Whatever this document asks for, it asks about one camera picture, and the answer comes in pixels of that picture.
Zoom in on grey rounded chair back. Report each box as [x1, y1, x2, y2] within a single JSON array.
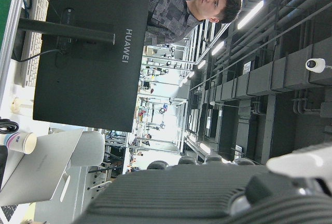
[[68, 130, 105, 167]]

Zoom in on black monitor stand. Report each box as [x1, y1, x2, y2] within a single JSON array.
[[11, 18, 116, 63]]

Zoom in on white security camera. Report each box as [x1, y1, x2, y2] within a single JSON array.
[[305, 58, 332, 73]]

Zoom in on paper coffee cup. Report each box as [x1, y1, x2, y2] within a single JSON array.
[[0, 132, 38, 155]]

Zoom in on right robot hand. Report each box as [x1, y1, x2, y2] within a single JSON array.
[[74, 142, 332, 224]]

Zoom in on white keyboard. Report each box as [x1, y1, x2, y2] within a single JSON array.
[[20, 0, 55, 87]]

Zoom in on black computer monitor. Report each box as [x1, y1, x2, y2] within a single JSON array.
[[33, 0, 153, 133]]

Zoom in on person in patterned shirt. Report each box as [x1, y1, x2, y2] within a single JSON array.
[[145, 0, 242, 46]]

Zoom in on black monitor cable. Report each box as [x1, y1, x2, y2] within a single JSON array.
[[19, 49, 62, 63]]

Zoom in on black coiled cable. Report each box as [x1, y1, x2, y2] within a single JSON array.
[[0, 119, 20, 134]]

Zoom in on long ceiling light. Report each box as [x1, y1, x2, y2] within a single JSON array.
[[237, 0, 265, 30], [211, 41, 225, 56]]

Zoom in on silver laptop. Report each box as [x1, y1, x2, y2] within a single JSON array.
[[0, 128, 84, 206]]

